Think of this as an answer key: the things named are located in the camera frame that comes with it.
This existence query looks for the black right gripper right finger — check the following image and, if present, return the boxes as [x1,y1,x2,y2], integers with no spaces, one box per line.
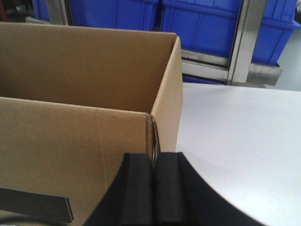
[154,153,261,226]

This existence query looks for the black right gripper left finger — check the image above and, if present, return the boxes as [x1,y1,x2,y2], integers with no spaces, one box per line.
[84,153,153,226]

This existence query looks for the brown cardboard box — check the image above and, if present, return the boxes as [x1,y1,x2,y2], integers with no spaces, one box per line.
[0,22,182,226]

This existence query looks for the blue bin centre shelf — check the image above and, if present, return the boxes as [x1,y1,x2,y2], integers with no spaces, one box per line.
[160,0,242,58]

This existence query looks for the blue bin shelf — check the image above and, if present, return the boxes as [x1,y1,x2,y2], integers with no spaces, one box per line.
[160,0,242,58]
[252,0,301,65]

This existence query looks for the blue bin behind box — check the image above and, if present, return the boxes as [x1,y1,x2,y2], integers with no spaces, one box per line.
[70,0,160,31]

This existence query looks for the blue bin right shelf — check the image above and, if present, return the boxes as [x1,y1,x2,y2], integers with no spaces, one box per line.
[252,0,301,65]

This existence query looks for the steel shelf upright post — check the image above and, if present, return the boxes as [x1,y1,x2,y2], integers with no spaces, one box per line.
[227,0,266,85]

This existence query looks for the steel upright post left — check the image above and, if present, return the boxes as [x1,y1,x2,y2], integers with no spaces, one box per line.
[46,0,73,26]

